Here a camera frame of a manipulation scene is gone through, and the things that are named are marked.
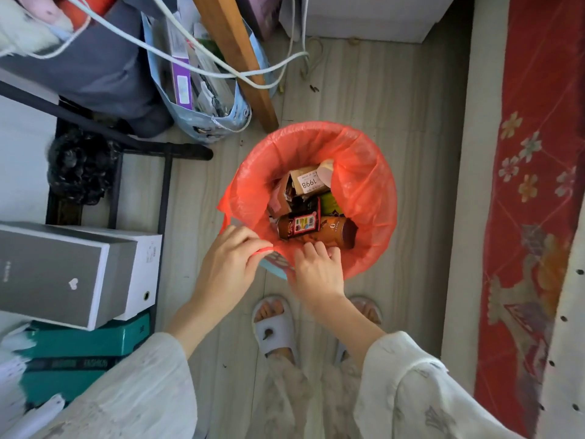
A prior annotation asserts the grey box with heart mark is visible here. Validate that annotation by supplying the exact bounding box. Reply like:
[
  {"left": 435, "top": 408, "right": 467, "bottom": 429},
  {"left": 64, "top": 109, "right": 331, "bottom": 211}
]
[{"left": 0, "top": 221, "right": 138, "bottom": 332}]

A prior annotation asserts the brown cylindrical snack can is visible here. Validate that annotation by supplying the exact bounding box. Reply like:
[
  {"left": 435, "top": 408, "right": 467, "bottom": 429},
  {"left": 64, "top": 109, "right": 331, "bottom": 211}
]
[{"left": 277, "top": 214, "right": 358, "bottom": 250}]

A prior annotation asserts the dark blue cloth bundle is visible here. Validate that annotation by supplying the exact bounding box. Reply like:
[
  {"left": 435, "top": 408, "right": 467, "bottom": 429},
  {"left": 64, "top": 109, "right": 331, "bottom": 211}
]
[{"left": 0, "top": 0, "right": 174, "bottom": 138}]

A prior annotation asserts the light blue paper shopping bag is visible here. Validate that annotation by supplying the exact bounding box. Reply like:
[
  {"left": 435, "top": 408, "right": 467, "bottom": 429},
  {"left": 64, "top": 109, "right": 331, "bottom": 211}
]
[{"left": 141, "top": 0, "right": 279, "bottom": 144}]

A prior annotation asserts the black metal rack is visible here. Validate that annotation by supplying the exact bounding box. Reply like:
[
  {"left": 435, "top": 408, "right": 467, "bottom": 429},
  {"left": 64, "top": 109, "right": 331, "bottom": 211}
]
[{"left": 0, "top": 80, "right": 214, "bottom": 332}]

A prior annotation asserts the beige cardboard box with label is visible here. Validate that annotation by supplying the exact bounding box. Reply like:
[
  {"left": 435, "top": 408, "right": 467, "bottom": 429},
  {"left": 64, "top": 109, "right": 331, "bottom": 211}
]
[{"left": 289, "top": 166, "right": 332, "bottom": 197}]

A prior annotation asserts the person's right hand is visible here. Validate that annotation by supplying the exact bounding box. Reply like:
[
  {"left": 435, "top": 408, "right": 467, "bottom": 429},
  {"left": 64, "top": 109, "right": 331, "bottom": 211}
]
[{"left": 287, "top": 241, "right": 345, "bottom": 312}]

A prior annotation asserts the red floral bedsheet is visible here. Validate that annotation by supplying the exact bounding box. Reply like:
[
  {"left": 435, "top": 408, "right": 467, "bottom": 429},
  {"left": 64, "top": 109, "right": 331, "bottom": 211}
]
[{"left": 473, "top": 0, "right": 585, "bottom": 438}]

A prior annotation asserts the person's left hand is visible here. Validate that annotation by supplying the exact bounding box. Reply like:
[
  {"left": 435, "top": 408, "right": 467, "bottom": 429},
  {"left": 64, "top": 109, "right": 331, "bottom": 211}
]
[{"left": 194, "top": 225, "right": 274, "bottom": 310}]

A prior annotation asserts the light blue trash bin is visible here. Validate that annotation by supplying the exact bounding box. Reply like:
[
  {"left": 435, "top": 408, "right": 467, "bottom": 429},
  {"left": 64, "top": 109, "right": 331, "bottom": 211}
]
[{"left": 259, "top": 252, "right": 295, "bottom": 281}]

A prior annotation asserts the person's left forearm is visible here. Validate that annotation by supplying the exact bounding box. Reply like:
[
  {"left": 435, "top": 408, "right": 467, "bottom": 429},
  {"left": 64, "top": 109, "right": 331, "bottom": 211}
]
[{"left": 165, "top": 293, "right": 238, "bottom": 359}]

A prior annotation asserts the dark wrapper with barcode label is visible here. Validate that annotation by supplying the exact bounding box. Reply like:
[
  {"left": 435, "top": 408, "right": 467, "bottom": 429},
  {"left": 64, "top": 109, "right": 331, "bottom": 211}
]
[{"left": 290, "top": 196, "right": 321, "bottom": 238}]

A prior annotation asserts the red plastic trash bag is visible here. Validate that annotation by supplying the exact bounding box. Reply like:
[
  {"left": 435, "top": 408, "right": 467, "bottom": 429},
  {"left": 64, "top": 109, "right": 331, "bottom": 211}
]
[{"left": 218, "top": 121, "right": 398, "bottom": 281}]

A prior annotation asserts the wooden table leg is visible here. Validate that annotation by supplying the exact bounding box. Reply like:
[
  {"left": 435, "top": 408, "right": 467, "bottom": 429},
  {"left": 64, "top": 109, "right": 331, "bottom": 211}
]
[{"left": 191, "top": 0, "right": 279, "bottom": 134}]

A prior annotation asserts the white cabinet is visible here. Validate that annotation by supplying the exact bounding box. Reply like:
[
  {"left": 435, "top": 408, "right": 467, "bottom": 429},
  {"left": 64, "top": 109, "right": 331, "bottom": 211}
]
[{"left": 279, "top": 0, "right": 458, "bottom": 44}]

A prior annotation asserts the person's right forearm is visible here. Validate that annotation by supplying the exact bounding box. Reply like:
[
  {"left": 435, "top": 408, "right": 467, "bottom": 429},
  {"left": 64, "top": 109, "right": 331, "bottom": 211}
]
[{"left": 315, "top": 294, "right": 387, "bottom": 371}]

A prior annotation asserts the white bed frame edge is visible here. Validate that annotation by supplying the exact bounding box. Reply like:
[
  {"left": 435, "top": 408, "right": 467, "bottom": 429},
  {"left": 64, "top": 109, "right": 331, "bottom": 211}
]
[{"left": 440, "top": 0, "right": 512, "bottom": 396}]

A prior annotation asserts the teal box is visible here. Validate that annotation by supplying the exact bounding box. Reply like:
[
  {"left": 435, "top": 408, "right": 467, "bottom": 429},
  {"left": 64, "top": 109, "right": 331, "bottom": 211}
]
[{"left": 18, "top": 311, "right": 152, "bottom": 407}]

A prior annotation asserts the light blue slipper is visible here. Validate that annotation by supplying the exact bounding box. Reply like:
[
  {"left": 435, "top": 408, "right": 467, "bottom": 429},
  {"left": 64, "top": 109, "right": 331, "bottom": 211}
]
[
  {"left": 334, "top": 295, "right": 383, "bottom": 366},
  {"left": 252, "top": 295, "right": 300, "bottom": 367}
]

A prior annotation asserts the white cable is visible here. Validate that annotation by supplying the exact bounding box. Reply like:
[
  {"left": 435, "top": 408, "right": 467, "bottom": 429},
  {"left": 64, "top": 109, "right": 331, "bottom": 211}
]
[{"left": 0, "top": 0, "right": 311, "bottom": 90}]

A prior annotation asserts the black crumpled plastic bag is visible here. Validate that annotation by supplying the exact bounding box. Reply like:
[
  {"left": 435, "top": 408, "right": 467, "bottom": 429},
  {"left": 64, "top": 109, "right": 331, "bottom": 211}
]
[{"left": 46, "top": 125, "right": 120, "bottom": 207}]

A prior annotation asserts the white file box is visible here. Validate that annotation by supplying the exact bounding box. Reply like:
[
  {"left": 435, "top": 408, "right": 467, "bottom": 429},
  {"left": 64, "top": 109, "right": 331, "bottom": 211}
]
[{"left": 59, "top": 225, "right": 163, "bottom": 321}]

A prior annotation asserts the purple box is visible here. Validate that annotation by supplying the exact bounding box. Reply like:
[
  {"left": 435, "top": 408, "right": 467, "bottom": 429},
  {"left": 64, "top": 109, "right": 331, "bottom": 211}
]
[{"left": 165, "top": 16, "right": 195, "bottom": 111}]

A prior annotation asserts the white dotted fabric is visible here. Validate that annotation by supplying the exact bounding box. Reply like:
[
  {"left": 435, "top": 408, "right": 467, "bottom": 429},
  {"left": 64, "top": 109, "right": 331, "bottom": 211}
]
[{"left": 535, "top": 215, "right": 585, "bottom": 439}]

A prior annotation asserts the green snack wrapper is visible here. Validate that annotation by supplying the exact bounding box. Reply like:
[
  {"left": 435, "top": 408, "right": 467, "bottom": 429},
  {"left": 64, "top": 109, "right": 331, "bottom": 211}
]
[{"left": 320, "top": 192, "right": 344, "bottom": 219}]

